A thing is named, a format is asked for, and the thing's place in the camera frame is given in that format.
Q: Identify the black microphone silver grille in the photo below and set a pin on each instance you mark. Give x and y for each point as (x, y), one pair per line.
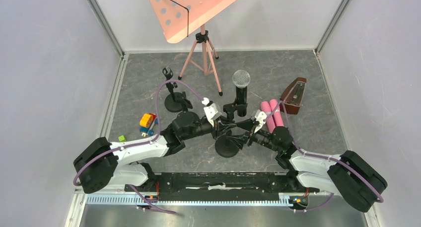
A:
(241, 80)

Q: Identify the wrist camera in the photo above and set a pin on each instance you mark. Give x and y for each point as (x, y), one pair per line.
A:
(259, 121)
(212, 111)

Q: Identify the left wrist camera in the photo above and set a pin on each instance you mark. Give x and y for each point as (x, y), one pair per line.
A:
(212, 111)

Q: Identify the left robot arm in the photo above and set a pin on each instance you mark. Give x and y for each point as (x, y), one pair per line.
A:
(105, 163)

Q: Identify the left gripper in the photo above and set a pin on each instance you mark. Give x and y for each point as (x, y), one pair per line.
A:
(220, 127)

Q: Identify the brown metronome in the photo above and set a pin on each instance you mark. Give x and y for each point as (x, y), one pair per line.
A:
(292, 96)

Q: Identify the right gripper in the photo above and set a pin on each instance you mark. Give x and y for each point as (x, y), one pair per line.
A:
(240, 140)

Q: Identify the colourful toy block stack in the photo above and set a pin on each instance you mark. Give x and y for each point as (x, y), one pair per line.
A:
(147, 122)

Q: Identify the small green cube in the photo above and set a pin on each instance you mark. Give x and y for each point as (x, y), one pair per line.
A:
(122, 138)

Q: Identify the pink music stand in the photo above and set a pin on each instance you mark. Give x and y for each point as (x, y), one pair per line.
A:
(181, 18)

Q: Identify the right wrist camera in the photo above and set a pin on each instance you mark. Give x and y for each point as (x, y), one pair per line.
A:
(259, 121)

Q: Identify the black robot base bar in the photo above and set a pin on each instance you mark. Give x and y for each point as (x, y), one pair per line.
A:
(224, 186)

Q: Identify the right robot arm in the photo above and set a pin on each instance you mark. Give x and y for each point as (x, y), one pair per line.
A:
(347, 174)

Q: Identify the black microphone stand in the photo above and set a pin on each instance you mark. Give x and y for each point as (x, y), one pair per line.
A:
(170, 102)
(222, 146)
(185, 103)

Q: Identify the pink microphone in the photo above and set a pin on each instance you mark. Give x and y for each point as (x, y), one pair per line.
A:
(265, 106)
(276, 113)

